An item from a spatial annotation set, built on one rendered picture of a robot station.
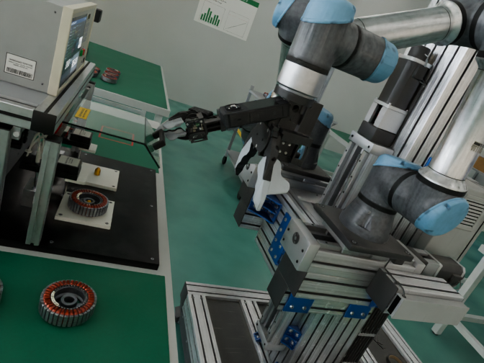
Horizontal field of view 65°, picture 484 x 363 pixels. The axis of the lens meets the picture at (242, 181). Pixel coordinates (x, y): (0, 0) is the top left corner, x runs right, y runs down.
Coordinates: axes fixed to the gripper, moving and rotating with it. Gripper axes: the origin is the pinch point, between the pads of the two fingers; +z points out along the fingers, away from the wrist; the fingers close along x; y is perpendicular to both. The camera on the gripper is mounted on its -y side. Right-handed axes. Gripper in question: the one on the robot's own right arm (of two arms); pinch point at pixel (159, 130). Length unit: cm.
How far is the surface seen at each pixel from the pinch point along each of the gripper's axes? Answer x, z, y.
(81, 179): 5.8, 23.9, 10.8
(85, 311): 18, 21, 50
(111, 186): 18.8, 21.3, -8.7
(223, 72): 96, -95, -524
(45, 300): 14, 28, 49
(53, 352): 19, 26, 58
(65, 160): -0.3, 26.5, 9.2
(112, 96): 19, 33, -148
